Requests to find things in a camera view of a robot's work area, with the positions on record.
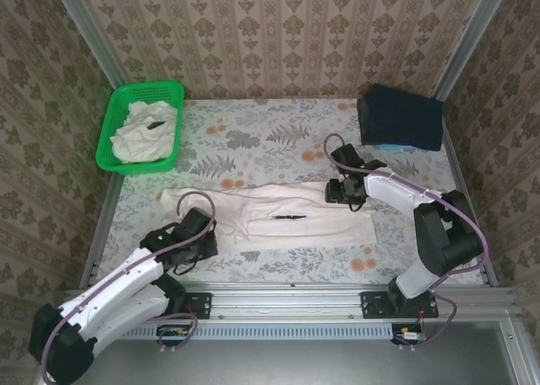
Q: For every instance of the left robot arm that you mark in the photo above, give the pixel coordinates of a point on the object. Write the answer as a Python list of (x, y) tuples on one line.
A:
[(118, 283)]

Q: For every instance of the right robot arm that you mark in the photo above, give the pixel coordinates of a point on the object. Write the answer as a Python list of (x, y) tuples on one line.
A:
[(447, 241)]

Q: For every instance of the aluminium side rail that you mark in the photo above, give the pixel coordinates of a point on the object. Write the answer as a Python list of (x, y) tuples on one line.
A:
[(96, 233), (460, 165)]

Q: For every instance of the folded light blue t-shirt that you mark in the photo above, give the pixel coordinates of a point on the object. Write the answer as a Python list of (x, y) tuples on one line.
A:
[(396, 147)]

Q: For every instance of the aluminium corner post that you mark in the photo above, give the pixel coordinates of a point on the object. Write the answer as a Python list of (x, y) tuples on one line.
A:
[(93, 43), (472, 43)]

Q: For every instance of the floral table cover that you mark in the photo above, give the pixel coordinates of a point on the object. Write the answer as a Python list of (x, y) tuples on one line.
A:
[(295, 267)]

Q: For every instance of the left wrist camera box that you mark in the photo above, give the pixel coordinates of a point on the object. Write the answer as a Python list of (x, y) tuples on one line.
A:
[(197, 221)]

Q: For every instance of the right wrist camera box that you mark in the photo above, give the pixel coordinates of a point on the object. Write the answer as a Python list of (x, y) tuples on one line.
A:
[(346, 155)]

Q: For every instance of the white t-shirt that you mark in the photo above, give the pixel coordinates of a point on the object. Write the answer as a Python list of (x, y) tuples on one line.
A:
[(143, 144), (295, 233)]

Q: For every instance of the grey metal panel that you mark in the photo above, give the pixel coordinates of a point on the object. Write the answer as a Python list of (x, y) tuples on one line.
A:
[(295, 364)]

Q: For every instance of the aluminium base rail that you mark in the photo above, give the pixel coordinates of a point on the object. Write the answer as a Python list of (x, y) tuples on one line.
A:
[(287, 300)]

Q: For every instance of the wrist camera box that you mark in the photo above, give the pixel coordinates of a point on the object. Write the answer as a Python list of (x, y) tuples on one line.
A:
[(346, 155), (197, 221)]

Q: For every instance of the green plastic basket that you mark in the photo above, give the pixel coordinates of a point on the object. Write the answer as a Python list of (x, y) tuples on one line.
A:
[(105, 148)]

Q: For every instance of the folded dark navy t-shirt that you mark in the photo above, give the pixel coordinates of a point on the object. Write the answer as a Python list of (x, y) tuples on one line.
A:
[(401, 115)]

